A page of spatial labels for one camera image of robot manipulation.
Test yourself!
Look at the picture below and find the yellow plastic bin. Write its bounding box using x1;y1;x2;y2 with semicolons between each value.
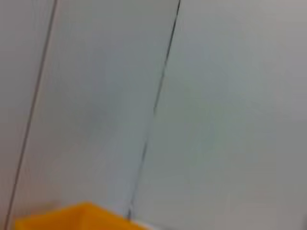
14;201;154;230

